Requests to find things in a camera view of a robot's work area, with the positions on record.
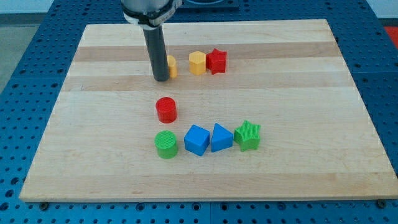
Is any yellow heart block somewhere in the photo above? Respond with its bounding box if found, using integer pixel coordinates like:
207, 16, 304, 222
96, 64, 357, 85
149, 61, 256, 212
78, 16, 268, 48
167, 55, 178, 78

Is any green cylinder block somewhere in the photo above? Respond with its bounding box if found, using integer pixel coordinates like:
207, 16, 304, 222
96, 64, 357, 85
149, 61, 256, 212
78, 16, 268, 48
154, 130, 178, 159

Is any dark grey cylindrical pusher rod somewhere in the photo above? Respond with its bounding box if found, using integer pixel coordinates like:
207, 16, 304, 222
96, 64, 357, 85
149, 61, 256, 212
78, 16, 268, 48
144, 26, 170, 82

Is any red star block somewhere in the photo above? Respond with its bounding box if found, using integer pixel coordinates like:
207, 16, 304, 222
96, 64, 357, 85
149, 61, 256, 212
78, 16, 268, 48
206, 49, 227, 75

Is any red cylinder block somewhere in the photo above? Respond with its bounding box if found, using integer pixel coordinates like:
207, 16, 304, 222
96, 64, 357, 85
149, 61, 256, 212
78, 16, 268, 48
155, 97, 177, 123

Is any green star block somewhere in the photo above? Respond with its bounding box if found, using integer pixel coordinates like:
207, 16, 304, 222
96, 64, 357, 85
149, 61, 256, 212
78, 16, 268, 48
234, 120, 261, 152

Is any blue cube block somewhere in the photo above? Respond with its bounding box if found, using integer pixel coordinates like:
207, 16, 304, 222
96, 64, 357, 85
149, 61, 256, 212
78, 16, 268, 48
184, 124, 210, 156

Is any yellow hexagon block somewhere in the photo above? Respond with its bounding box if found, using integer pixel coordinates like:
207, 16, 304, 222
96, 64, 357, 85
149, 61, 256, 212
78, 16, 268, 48
188, 51, 206, 75

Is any light wooden board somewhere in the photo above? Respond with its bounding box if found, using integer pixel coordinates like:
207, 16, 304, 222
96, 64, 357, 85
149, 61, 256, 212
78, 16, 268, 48
20, 19, 397, 203

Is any blue triangle block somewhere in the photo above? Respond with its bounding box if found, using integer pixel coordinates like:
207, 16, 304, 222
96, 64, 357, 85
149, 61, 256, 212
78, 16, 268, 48
211, 123, 234, 152

